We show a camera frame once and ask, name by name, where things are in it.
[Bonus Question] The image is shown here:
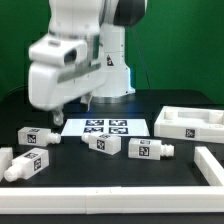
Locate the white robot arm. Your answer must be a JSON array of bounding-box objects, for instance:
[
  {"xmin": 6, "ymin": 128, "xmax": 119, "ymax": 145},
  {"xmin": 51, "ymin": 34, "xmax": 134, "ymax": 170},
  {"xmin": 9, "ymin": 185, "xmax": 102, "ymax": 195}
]
[{"xmin": 28, "ymin": 0, "xmax": 148, "ymax": 126}]

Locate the white U-shaped obstacle fence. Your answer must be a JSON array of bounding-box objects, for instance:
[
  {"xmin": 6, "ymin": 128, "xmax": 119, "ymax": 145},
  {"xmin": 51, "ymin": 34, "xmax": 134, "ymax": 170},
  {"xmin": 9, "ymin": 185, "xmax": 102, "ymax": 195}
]
[{"xmin": 0, "ymin": 146, "xmax": 224, "ymax": 214}]

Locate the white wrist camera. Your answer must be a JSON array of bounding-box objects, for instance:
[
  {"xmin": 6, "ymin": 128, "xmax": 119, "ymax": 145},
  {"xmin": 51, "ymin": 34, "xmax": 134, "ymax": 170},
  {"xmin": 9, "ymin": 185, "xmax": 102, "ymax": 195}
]
[{"xmin": 29, "ymin": 35, "xmax": 88, "ymax": 67}]

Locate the white sheet with tags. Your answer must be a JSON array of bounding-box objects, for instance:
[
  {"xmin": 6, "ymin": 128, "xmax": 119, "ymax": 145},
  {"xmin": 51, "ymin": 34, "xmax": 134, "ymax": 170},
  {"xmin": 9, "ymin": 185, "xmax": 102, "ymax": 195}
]
[{"xmin": 62, "ymin": 119, "xmax": 150, "ymax": 136}]

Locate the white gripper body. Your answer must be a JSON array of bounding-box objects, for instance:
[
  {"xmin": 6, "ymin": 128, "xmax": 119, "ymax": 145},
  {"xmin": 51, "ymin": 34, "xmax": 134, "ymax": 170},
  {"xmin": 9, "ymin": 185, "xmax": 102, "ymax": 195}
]
[{"xmin": 28, "ymin": 62, "xmax": 106, "ymax": 111}]

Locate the white block at left edge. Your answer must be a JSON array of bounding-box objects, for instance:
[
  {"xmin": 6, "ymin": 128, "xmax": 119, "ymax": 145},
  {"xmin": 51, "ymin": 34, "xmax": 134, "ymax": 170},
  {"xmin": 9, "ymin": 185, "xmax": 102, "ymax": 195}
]
[{"xmin": 0, "ymin": 147, "xmax": 13, "ymax": 182}]

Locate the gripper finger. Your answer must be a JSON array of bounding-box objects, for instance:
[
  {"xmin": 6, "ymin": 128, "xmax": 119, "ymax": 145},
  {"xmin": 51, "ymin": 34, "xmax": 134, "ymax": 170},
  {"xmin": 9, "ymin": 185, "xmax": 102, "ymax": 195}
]
[
  {"xmin": 52, "ymin": 110, "xmax": 64, "ymax": 126},
  {"xmin": 80, "ymin": 93, "xmax": 92, "ymax": 111}
]

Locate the white square tabletop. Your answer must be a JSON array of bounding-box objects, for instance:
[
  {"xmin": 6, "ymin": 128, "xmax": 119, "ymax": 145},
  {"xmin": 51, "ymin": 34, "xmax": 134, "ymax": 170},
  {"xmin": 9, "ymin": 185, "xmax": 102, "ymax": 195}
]
[{"xmin": 154, "ymin": 106, "xmax": 224, "ymax": 144}]

